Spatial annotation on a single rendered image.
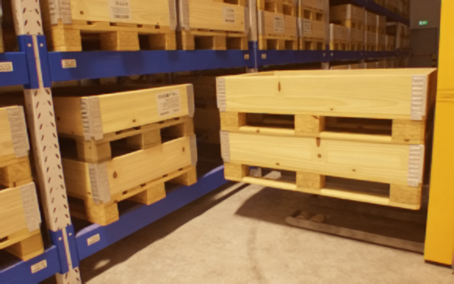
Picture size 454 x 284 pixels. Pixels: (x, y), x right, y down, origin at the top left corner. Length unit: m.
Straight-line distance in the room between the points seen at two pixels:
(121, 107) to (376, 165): 1.38
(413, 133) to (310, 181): 0.63
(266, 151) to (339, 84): 0.61
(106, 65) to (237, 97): 0.79
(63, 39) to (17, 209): 0.78
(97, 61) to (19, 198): 0.74
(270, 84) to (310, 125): 0.34
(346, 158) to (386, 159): 0.21
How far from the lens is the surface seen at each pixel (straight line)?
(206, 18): 2.63
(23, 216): 1.82
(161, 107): 2.21
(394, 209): 2.66
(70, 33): 1.87
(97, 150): 1.93
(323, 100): 2.01
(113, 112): 1.97
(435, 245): 2.17
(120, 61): 2.05
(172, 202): 2.43
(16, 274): 1.90
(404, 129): 1.94
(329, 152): 2.06
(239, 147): 2.31
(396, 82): 1.91
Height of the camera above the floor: 1.10
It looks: 12 degrees down
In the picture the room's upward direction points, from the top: 3 degrees counter-clockwise
